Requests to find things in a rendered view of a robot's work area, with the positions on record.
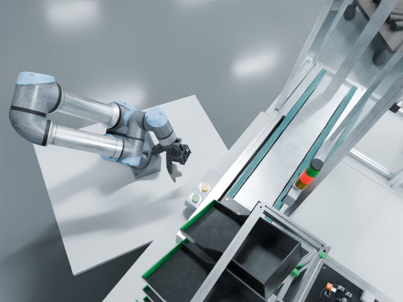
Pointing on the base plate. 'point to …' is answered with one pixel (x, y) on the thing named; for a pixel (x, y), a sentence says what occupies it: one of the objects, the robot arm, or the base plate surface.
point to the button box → (213, 178)
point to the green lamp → (310, 171)
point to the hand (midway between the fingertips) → (180, 169)
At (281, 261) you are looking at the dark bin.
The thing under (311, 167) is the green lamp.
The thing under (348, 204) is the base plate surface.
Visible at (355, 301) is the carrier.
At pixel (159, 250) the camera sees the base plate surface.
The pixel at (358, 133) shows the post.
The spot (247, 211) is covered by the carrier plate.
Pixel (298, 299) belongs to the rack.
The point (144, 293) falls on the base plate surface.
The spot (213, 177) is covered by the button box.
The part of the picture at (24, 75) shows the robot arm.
